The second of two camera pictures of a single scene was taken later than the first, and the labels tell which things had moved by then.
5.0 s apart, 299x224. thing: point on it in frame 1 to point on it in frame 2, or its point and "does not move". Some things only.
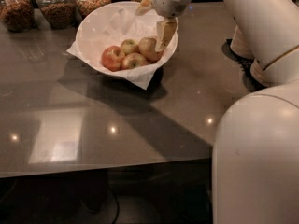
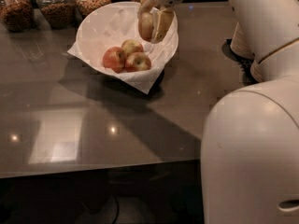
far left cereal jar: [17, 11] does not move
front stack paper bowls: [259, 74] does not move
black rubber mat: [249, 82] does not move
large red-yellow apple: [147, 47] to [146, 26]
